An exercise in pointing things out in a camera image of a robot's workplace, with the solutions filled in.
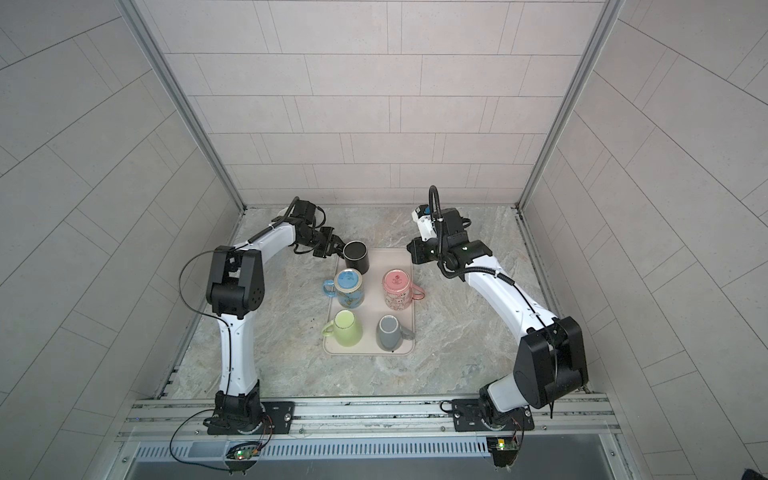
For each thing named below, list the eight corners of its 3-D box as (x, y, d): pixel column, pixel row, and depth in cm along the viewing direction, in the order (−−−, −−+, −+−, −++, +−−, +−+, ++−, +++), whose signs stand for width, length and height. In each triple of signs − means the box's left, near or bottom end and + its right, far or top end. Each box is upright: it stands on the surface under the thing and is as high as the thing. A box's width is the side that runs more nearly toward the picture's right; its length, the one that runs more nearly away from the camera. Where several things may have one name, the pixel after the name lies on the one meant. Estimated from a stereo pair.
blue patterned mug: (325, 308, 91) (318, 291, 82) (329, 286, 95) (322, 268, 87) (363, 308, 91) (360, 291, 82) (365, 286, 96) (362, 268, 87)
